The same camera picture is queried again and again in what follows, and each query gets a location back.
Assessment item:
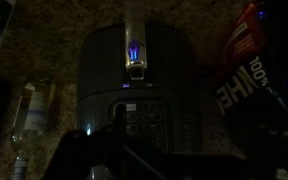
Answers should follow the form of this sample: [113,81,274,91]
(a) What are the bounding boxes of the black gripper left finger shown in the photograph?
[42,129,98,180]

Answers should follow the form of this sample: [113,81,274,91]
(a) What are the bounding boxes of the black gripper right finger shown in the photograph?
[110,103,142,158]

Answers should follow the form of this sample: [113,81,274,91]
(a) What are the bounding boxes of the black air fryer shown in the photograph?
[76,13,203,158]

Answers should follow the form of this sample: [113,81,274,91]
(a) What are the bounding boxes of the clear soap bottle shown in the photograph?
[10,81,57,180]

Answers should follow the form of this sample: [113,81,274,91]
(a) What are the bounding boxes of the black red whey bag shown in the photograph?
[213,0,288,144]

